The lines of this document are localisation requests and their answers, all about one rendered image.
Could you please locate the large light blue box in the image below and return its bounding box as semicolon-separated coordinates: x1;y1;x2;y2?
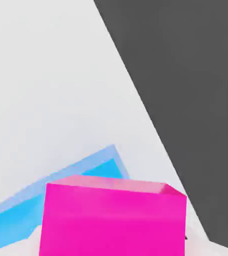
0;143;130;255

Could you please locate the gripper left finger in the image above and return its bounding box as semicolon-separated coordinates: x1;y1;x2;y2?
0;224;44;256

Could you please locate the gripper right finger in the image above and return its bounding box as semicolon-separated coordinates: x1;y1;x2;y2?
184;220;228;256

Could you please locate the small magenta cube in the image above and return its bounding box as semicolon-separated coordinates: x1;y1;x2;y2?
38;174;188;256

